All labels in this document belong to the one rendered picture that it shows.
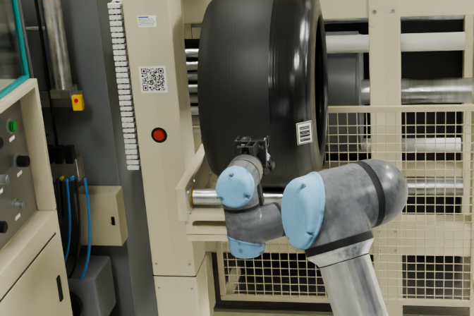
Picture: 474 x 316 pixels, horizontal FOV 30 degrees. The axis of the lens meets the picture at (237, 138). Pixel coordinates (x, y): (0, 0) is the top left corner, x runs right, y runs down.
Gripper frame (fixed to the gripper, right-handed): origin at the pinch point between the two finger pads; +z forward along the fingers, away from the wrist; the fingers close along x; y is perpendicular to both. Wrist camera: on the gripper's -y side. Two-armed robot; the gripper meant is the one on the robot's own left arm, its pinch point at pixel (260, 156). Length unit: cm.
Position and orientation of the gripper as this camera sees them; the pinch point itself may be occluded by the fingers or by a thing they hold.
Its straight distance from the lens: 211.0
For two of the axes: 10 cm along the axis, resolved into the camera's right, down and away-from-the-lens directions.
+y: -0.5, -9.7, -2.3
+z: 1.8, -2.3, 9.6
